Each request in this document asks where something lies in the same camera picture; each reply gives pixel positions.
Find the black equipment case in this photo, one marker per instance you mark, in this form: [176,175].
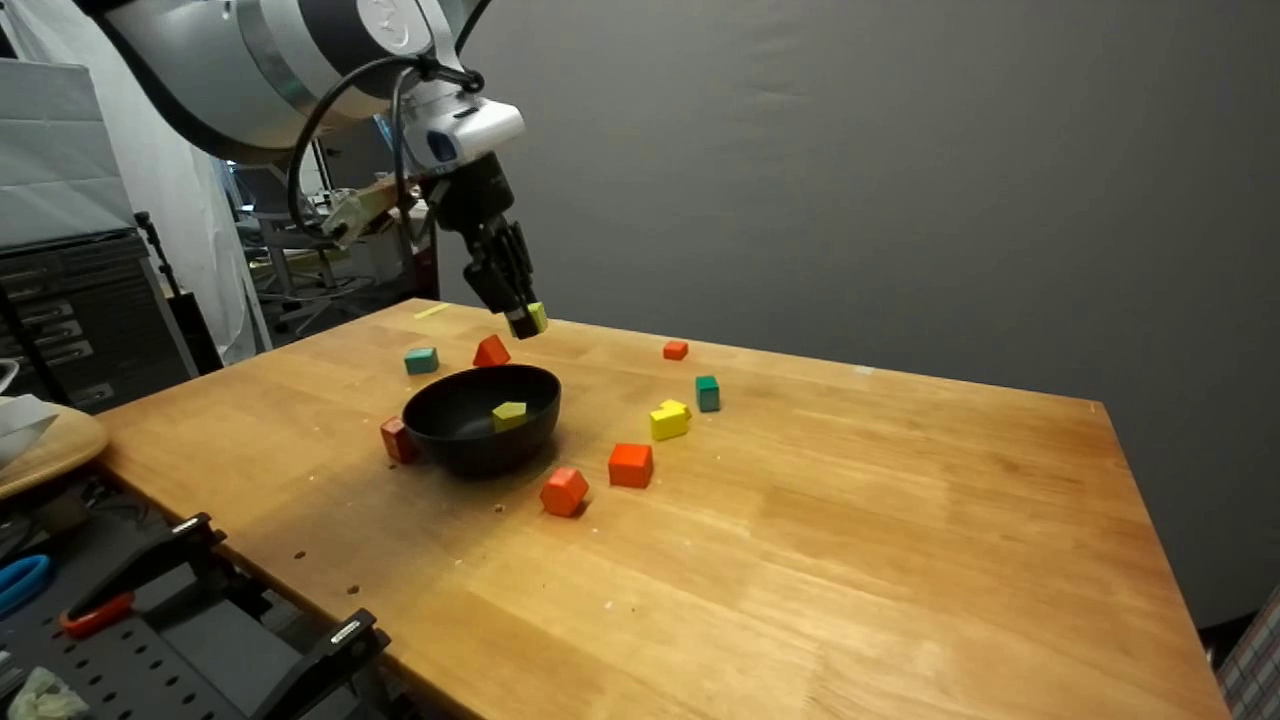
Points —
[82,323]

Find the yellow wooden cube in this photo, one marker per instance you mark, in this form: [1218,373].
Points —
[510,414]
[671,422]

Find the black stand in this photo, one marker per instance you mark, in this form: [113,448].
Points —
[180,314]

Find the grey fabric backdrop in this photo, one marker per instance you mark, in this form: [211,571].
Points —
[864,175]

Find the red triangular wooden prism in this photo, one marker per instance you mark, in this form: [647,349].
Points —
[489,355]

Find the white fabric curtain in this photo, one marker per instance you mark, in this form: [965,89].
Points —
[185,242]

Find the black round bowl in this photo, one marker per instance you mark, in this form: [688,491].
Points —
[452,455]

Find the small orange wooden block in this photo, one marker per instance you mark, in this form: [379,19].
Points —
[678,349]

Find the tan background desk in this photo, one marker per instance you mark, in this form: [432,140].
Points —
[363,208]

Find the teal wooden cube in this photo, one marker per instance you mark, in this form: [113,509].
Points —
[422,360]

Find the red wooden cube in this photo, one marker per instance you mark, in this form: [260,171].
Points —
[395,441]

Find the white crumpled plastic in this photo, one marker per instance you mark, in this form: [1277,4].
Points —
[21,422]

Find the orange wooden cube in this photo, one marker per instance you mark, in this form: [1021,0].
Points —
[628,467]
[564,491]

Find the grey striped fabric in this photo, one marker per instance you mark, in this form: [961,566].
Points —
[1252,667]

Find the green wooden cube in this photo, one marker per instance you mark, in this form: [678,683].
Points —
[706,394]

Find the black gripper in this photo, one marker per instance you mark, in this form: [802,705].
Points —
[484,220]

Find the small white plastic part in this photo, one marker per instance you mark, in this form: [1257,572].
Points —
[43,699]

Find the round wooden board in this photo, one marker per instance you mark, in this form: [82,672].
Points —
[61,462]

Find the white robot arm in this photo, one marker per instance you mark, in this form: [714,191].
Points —
[241,66]

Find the black perforated side table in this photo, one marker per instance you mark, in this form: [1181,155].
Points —
[161,667]

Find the dark office chair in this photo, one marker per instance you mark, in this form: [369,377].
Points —
[267,220]

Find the grey storage box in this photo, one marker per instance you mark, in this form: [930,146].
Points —
[61,155]

